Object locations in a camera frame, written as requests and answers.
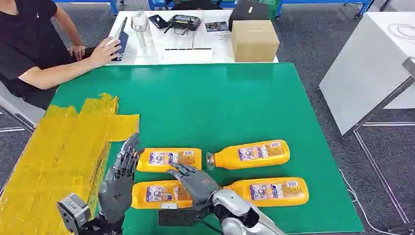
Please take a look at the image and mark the person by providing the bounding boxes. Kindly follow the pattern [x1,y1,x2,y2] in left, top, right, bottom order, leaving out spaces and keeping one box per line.
[0,0,122,111]

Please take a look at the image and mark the white coiled cable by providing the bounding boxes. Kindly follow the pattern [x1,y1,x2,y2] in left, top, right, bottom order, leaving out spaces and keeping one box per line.
[387,23,415,45]

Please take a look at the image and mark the person's left hand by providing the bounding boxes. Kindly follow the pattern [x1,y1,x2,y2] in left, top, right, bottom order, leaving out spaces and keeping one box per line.
[68,44,87,62]

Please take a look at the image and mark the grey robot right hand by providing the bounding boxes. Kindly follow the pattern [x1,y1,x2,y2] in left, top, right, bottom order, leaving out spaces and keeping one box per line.
[167,163,223,206]

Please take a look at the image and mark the clear plastic water bottle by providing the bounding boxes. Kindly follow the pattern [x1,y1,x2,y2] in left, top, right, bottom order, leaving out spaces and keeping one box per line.
[131,11,153,48]

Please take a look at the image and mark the black phone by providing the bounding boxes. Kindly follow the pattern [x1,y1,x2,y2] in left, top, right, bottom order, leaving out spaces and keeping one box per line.
[148,14,169,30]

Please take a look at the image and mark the black handheld controller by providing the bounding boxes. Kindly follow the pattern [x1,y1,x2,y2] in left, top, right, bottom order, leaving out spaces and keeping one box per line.
[163,14,202,36]

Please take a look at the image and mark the orange drink bottle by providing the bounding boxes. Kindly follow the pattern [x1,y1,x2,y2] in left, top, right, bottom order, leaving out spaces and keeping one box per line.
[131,180,194,210]
[136,147,203,173]
[224,177,310,208]
[206,140,291,171]

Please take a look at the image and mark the blue cart frame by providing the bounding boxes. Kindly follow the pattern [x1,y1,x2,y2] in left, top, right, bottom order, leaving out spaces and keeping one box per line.
[147,0,238,11]
[276,0,372,19]

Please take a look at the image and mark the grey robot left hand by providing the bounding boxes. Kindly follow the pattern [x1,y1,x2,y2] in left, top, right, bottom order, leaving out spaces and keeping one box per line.
[97,133,145,224]

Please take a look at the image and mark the green mat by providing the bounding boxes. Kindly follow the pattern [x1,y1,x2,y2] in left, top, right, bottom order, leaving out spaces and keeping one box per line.
[50,62,365,235]

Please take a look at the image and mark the person's right hand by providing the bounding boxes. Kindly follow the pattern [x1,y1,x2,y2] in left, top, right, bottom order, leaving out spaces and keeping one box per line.
[89,36,122,69]

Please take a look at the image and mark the white table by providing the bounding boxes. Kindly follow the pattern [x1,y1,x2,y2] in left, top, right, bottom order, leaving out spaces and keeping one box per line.
[106,9,279,66]

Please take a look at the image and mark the white floor cable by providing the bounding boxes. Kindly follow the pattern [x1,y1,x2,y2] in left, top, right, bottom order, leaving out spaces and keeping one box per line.
[338,168,403,235]

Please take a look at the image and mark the printed booklet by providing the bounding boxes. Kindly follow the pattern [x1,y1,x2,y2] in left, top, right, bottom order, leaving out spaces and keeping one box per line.
[204,21,230,33]

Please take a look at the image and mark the green crate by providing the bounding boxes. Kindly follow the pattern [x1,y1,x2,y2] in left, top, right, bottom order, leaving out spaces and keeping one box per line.
[259,0,281,21]

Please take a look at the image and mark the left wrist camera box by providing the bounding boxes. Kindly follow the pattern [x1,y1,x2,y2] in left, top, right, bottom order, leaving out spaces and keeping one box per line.
[56,193,92,235]

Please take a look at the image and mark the grey side table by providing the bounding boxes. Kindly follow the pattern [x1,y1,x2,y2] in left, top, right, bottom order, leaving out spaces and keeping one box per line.
[319,11,415,137]

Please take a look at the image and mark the white flat box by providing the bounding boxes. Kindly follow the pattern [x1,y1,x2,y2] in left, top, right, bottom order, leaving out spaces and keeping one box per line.
[161,47,213,65]

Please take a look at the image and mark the black box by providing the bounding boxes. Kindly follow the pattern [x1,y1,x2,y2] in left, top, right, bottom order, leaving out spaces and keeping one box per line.
[228,0,270,32]

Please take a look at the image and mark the yellow sheet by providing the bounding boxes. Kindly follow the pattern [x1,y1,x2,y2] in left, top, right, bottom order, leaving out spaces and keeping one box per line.
[0,93,140,235]

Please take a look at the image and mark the brown cardboard box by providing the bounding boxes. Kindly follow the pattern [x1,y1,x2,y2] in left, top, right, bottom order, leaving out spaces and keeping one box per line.
[230,20,280,63]

